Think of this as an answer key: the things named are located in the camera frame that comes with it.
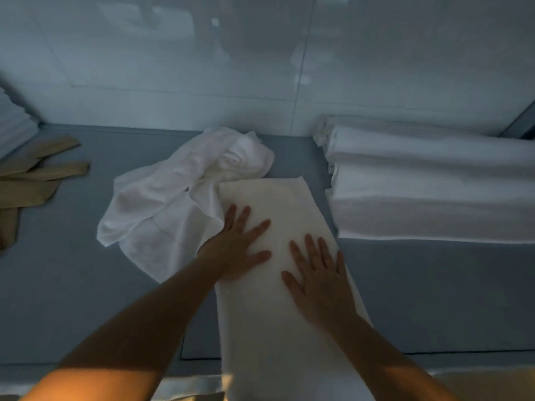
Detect cream white towel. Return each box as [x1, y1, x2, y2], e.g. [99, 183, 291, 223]
[215, 176, 377, 401]

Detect crumpled white towel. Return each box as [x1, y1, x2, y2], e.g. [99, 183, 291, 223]
[97, 126, 276, 284]

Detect tan cloth strips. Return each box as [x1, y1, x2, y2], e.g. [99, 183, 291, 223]
[0, 136, 91, 251]

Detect rolled white towel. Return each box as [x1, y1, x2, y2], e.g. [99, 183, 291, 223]
[324, 125, 535, 172]

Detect person's right hand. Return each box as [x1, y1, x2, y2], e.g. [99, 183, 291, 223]
[281, 234, 359, 327]

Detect person's left hand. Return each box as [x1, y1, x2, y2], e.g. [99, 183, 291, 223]
[196, 204, 273, 283]

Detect thin folded white towel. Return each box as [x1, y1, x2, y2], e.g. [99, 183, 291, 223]
[313, 115, 508, 147]

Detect folded white linen stack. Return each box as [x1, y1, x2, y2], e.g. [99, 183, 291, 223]
[0, 87, 41, 160]

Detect person's right forearm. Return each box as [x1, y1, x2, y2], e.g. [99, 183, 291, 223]
[332, 315, 462, 401]

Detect person's left forearm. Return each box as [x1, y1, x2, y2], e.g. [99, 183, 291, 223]
[20, 251, 224, 401]

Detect large folded white towel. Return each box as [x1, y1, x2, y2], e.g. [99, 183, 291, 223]
[326, 163, 535, 244]

